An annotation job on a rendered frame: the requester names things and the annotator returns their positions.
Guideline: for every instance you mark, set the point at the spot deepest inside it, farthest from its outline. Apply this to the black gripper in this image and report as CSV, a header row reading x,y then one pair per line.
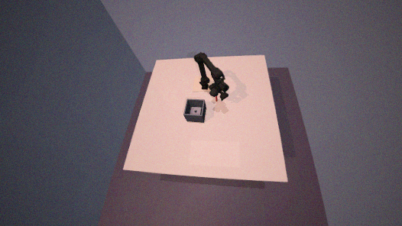
x,y
223,94

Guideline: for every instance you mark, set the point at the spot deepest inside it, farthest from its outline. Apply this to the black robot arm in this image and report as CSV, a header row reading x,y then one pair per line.
x,y
216,73

